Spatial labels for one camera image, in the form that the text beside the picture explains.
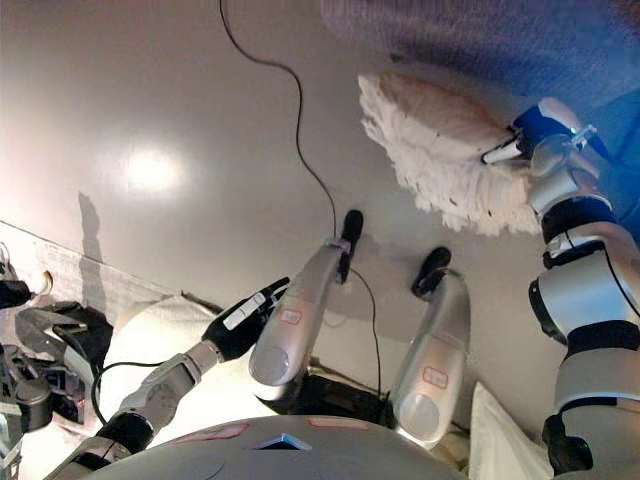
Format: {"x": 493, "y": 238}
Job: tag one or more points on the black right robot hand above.
{"x": 545, "y": 125}

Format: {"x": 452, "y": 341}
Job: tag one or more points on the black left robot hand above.
{"x": 235, "y": 325}

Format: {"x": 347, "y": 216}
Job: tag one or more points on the white fringed pillow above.
{"x": 440, "y": 150}

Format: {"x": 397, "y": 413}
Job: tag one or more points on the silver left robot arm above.
{"x": 160, "y": 385}

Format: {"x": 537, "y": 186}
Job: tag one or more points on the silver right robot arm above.
{"x": 585, "y": 300}

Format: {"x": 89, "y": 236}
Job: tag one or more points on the silver left robot leg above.
{"x": 290, "y": 325}

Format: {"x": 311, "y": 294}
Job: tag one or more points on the silver robot leg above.
{"x": 435, "y": 360}
{"x": 290, "y": 325}

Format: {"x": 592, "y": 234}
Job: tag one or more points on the grey fabric armchair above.
{"x": 475, "y": 30}

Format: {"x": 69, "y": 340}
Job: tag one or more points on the black low box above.
{"x": 340, "y": 395}

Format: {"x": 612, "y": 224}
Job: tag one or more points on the silver robot torso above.
{"x": 300, "y": 460}

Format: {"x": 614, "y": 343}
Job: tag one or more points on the black left robot foot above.
{"x": 352, "y": 225}

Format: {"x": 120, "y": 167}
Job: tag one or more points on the black robot foot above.
{"x": 432, "y": 265}
{"x": 352, "y": 225}

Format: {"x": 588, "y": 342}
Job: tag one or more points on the black right robot foot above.
{"x": 432, "y": 265}

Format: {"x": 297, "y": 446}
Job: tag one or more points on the black equipment pile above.
{"x": 55, "y": 340}

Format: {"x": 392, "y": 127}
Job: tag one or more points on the silver right robot leg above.
{"x": 435, "y": 360}

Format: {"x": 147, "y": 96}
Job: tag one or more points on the plain white cushion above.
{"x": 500, "y": 440}

